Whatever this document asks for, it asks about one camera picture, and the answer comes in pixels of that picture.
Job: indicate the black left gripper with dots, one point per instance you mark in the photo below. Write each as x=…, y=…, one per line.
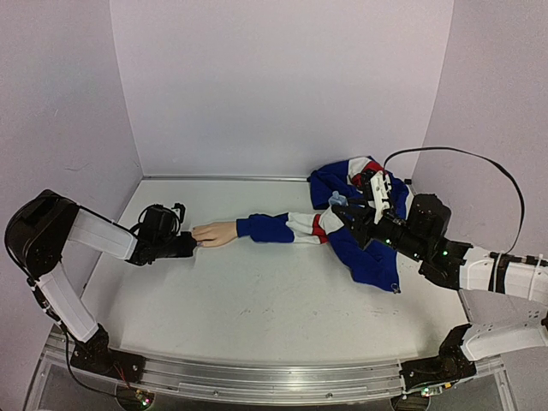
x=187, y=250

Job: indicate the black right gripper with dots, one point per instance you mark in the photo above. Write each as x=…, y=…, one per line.
x=365, y=227

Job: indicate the nail polish bottle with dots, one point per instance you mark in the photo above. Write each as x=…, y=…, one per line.
x=338, y=199

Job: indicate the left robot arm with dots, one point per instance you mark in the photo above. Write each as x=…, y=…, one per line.
x=36, y=236

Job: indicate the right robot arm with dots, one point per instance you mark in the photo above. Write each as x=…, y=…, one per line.
x=458, y=266

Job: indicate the mannequin hand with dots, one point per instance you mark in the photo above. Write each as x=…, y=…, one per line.
x=215, y=234

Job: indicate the blue white red jacket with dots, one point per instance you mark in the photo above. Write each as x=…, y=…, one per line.
x=374, y=265

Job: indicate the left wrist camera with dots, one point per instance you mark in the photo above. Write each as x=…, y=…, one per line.
x=179, y=211

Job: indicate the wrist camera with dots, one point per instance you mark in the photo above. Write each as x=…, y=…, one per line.
x=179, y=211
x=376, y=187

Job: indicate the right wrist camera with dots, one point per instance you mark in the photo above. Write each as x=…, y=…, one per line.
x=376, y=187

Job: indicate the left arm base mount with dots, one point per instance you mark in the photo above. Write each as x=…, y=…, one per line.
x=96, y=356

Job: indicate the aluminium front rail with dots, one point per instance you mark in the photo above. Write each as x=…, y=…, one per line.
x=260, y=384

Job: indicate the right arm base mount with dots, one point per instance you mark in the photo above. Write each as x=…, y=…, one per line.
x=449, y=366

